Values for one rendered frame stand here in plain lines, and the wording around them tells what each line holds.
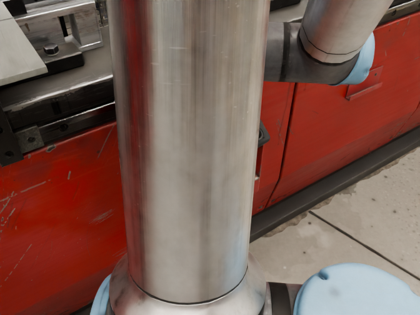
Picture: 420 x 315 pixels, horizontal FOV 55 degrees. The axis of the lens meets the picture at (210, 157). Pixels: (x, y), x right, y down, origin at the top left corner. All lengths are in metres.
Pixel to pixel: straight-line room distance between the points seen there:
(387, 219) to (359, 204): 0.12
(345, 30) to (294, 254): 1.22
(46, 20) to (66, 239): 0.49
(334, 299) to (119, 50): 0.23
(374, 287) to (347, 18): 0.24
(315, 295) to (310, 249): 1.28
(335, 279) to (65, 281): 0.90
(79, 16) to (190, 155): 0.68
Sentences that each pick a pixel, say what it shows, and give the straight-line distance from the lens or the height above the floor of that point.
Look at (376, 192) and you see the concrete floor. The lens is 1.86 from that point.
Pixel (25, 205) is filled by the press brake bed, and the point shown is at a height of 0.64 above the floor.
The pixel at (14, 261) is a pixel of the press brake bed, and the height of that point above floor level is 0.50.
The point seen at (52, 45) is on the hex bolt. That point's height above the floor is 0.92.
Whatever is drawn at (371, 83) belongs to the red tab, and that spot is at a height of 0.57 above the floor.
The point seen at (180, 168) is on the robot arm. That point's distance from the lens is 0.21.
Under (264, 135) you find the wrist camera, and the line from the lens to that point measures 0.67.
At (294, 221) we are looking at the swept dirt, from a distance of 1.65.
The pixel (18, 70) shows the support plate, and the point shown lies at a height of 1.00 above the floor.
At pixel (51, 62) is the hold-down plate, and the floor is 0.90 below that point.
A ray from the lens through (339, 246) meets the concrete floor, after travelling 1.63.
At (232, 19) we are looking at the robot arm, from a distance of 0.19.
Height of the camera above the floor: 1.28
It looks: 43 degrees down
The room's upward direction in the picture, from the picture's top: straight up
